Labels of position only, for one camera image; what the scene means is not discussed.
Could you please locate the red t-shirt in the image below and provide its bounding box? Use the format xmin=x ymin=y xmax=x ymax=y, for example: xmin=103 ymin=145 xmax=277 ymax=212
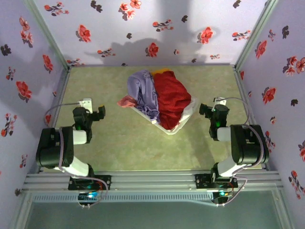
xmin=152 ymin=71 xmax=193 ymax=131

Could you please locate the white plastic basket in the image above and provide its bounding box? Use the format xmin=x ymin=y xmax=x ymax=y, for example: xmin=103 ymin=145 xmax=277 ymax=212
xmin=129 ymin=96 xmax=200 ymax=136

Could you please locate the pink t-shirt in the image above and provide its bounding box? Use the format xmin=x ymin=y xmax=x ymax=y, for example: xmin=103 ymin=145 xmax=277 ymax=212
xmin=117 ymin=95 xmax=135 ymax=109

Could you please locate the purple t-shirt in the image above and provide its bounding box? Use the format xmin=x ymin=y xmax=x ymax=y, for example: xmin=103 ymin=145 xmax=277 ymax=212
xmin=127 ymin=70 xmax=161 ymax=120

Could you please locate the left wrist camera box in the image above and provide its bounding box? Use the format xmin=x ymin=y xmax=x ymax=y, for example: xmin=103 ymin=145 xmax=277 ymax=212
xmin=80 ymin=98 xmax=92 ymax=113

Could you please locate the left arm lavender cable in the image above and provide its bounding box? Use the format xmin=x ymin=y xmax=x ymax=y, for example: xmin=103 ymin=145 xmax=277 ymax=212
xmin=45 ymin=102 xmax=108 ymax=208

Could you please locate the arm lavender cable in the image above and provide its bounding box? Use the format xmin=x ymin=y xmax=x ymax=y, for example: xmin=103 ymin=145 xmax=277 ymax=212
xmin=215 ymin=96 xmax=271 ymax=207
xmin=45 ymin=102 xmax=108 ymax=208

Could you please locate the thin aluminium back rail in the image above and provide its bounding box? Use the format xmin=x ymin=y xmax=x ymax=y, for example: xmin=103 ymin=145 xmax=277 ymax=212
xmin=69 ymin=63 xmax=236 ymax=68

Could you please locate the right arm lavender cable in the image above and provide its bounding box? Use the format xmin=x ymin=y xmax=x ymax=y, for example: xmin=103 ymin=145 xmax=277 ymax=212
xmin=215 ymin=96 xmax=271 ymax=207

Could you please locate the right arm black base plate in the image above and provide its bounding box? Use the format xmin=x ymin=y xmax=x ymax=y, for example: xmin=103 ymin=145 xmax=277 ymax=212
xmin=194 ymin=173 xmax=239 ymax=190

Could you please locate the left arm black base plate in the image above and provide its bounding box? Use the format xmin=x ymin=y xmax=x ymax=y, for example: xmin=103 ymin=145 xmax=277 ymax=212
xmin=68 ymin=175 xmax=112 ymax=191

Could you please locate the aluminium mounting rail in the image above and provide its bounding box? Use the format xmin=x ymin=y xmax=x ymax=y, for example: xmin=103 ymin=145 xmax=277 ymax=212
xmin=22 ymin=170 xmax=284 ymax=192

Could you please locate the aluminium corner post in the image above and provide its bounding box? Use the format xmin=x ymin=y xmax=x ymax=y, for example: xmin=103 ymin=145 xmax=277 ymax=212
xmin=234 ymin=0 xmax=278 ymax=69
xmin=23 ymin=0 xmax=71 ymax=70

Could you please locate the grey slotted cable duct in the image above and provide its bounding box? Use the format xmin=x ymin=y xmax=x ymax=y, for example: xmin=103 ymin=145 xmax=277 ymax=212
xmin=30 ymin=192 xmax=215 ymax=204

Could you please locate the aluminium frame leg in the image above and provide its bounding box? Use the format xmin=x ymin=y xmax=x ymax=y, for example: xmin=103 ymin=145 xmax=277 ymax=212
xmin=9 ymin=192 xmax=33 ymax=229
xmin=271 ymin=190 xmax=295 ymax=229

